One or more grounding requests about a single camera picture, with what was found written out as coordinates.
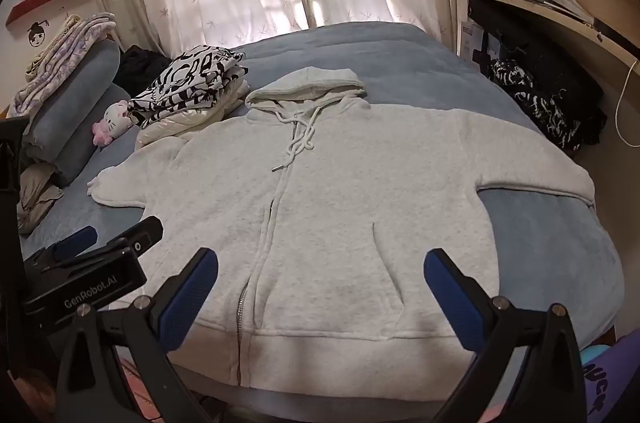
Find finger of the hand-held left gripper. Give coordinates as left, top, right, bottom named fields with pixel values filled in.
left=70, top=216, right=164, bottom=266
left=40, top=225, right=98, bottom=271

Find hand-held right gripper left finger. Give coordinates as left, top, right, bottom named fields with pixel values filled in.
left=55, top=247, right=221, bottom=423

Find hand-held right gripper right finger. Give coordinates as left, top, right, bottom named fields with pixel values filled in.
left=422, top=248, right=588, bottom=423

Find light grey zip hoodie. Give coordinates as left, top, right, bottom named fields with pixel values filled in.
left=87, top=67, right=596, bottom=391

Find black white zebra print clothes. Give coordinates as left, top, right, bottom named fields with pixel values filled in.
left=127, top=44, right=246, bottom=128

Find beige crumpled cloth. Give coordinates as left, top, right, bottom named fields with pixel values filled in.
left=17, top=163, right=65, bottom=234

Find white pink cat plush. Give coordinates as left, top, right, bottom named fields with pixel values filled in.
left=91, top=100, right=132, bottom=148

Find black cloth heap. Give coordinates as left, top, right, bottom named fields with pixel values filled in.
left=114, top=45, right=173, bottom=98

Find person's purple printed clothing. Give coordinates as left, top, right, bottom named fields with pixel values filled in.
left=580, top=328, right=640, bottom=423

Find purple floral folded blanket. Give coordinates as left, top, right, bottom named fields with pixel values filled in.
left=10, top=13, right=118, bottom=118

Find cream folded cloth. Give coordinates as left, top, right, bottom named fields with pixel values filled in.
left=24, top=14, right=82, bottom=80

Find black white patterned cloth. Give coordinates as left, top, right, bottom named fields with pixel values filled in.
left=487, top=58, right=583, bottom=151

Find blue-grey bed blanket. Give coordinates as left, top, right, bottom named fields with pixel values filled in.
left=17, top=21, right=626, bottom=404

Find white cardboard box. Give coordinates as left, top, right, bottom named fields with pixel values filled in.
left=459, top=21, right=486, bottom=66

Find large black bag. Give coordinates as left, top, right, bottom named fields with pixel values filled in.
left=467, top=0, right=608, bottom=148

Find black doll wall sticker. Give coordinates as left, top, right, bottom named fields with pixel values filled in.
left=27, top=20, right=48, bottom=48

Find white cable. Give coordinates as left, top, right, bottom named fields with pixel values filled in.
left=615, top=59, right=640, bottom=148

